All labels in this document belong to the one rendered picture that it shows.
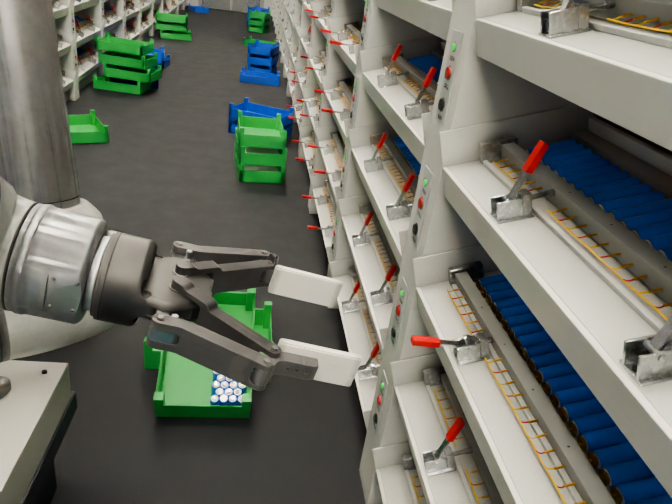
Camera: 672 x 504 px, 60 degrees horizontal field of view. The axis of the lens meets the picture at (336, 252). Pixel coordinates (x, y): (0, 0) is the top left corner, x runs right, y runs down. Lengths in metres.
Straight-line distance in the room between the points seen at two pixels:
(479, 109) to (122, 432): 0.94
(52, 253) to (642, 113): 0.44
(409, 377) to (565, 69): 0.59
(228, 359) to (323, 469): 0.83
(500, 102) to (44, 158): 0.61
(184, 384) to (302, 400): 0.27
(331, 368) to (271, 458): 0.79
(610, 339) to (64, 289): 0.42
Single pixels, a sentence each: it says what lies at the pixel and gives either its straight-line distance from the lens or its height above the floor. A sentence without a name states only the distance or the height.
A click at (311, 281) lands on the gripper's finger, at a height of 0.63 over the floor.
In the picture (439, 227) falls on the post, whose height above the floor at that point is 0.59.
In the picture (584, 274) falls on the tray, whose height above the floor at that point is 0.70.
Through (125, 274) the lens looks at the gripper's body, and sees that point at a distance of 0.48.
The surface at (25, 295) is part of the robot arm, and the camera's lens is 0.50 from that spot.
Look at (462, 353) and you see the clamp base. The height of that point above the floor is 0.51.
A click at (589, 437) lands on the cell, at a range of 0.65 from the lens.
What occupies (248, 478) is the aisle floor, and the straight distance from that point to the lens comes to 1.23.
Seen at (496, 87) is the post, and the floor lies 0.80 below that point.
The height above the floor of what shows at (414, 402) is 0.31.
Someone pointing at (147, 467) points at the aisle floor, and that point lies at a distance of 1.26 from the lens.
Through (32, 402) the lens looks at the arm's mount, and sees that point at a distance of 1.01.
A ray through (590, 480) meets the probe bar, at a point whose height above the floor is 0.53.
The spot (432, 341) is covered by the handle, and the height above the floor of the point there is 0.52.
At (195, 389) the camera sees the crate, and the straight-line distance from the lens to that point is 1.37.
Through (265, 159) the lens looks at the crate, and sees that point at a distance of 2.58.
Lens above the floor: 0.92
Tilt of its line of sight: 26 degrees down
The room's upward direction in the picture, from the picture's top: 8 degrees clockwise
